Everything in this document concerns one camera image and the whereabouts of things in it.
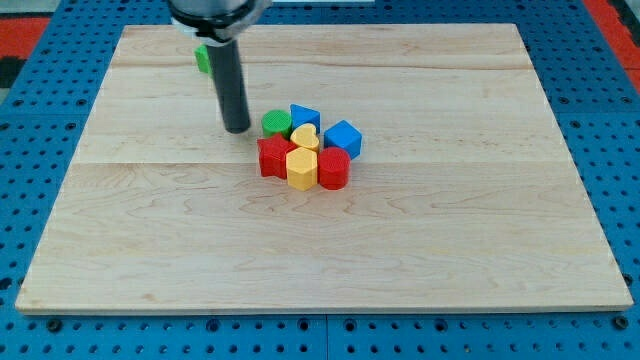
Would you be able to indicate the green star block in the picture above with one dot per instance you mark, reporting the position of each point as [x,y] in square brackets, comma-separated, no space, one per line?
[202,59]

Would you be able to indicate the green cylinder block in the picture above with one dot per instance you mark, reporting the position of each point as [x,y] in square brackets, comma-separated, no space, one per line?
[276,121]

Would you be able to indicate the red cylinder block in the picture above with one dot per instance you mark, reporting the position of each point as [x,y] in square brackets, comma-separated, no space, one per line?
[333,168]

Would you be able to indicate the yellow heart block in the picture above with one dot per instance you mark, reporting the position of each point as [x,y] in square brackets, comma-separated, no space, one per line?
[305,136]

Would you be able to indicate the yellow hexagon block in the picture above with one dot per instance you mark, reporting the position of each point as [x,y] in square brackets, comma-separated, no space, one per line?
[302,169]

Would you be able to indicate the blue triangle block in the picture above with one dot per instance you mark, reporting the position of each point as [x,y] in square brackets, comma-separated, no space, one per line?
[302,115]

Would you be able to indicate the red star block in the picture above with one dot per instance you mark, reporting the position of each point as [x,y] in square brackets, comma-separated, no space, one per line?
[272,154]

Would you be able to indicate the blue cube block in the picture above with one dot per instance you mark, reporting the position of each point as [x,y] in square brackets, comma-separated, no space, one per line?
[345,136]

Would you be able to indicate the light wooden board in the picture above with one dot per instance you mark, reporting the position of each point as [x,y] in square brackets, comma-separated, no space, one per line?
[465,198]

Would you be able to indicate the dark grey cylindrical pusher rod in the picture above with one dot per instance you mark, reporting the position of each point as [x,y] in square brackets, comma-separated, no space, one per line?
[227,75]

